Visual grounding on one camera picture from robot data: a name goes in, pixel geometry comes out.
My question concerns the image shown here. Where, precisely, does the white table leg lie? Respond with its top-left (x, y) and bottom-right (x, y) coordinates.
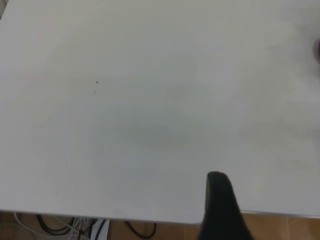
top-left (90, 218), bottom-right (111, 240)

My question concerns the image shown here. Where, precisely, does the white cable under table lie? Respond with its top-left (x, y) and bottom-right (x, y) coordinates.
top-left (13, 212), bottom-right (86, 240)

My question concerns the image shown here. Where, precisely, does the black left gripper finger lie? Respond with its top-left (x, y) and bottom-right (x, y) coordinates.
top-left (197, 171), bottom-right (255, 240)

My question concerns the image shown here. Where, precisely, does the black cable under table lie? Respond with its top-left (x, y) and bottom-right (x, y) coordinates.
top-left (36, 214), bottom-right (76, 236)
top-left (124, 221), bottom-right (157, 238)

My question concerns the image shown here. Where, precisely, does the red ceramic mug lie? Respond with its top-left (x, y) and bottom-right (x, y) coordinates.
top-left (312, 38), bottom-right (320, 63)

